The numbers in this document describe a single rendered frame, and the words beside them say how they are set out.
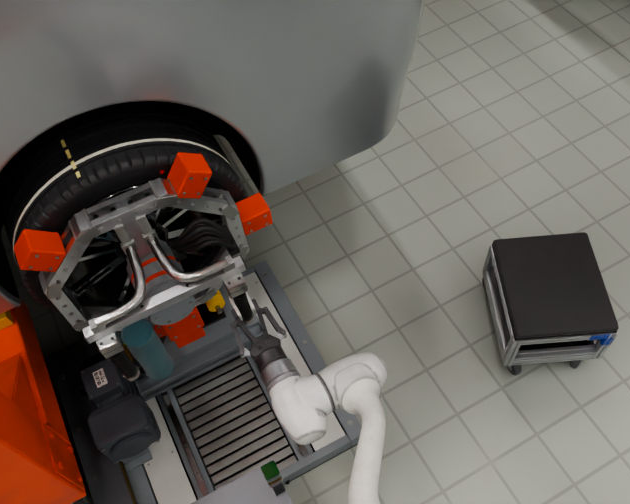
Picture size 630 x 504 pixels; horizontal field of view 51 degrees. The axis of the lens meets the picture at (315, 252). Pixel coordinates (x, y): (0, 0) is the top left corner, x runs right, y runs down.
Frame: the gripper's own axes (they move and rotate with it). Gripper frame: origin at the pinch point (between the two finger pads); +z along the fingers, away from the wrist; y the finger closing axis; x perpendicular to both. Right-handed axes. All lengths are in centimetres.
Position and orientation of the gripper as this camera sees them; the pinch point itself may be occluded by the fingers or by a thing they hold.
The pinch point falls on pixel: (242, 304)
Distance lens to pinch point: 178.0
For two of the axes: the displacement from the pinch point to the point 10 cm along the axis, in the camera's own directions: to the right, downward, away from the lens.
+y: 8.8, -4.2, 2.0
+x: -0.7, -5.4, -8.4
